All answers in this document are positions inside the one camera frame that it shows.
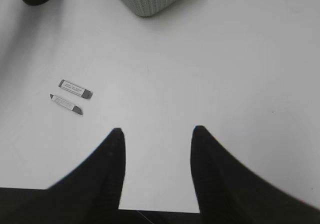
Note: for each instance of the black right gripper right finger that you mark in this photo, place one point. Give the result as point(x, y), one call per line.
point(228, 192)

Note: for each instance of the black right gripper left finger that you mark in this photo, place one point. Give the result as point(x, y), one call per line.
point(90, 194)

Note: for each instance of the grey white eraser top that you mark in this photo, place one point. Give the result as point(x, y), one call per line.
point(75, 89)

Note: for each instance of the grey white eraser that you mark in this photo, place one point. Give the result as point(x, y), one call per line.
point(75, 89)
point(66, 104)

